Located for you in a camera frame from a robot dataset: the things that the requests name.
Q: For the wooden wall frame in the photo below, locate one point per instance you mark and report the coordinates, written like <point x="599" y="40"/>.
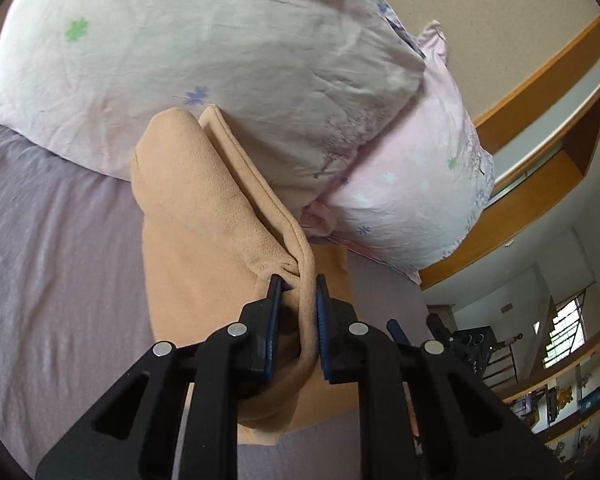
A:
<point x="530" y="210"/>

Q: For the grey bed sheet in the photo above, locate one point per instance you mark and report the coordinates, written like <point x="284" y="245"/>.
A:
<point x="55" y="260"/>

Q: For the pink floral pillow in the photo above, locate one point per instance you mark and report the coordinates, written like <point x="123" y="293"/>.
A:
<point x="410" y="185"/>

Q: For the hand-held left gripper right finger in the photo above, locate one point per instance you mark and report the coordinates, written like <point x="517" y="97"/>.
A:
<point x="323" y="320"/>

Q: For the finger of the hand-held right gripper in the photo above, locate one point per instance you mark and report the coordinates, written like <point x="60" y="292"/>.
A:
<point x="395" y="331"/>
<point x="434" y="327"/>

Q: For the white floral pillow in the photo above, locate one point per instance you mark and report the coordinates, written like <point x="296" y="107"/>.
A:
<point x="205" y="45"/>

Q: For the tan fleece garment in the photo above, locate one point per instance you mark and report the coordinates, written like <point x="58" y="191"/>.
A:
<point x="205" y="240"/>

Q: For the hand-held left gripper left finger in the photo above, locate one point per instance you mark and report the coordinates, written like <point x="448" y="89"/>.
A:
<point x="272" y="320"/>

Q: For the barred window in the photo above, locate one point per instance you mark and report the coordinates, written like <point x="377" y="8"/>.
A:
<point x="565" y="332"/>

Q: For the wooden bookshelf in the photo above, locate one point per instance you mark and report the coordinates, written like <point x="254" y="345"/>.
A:
<point x="570" y="400"/>

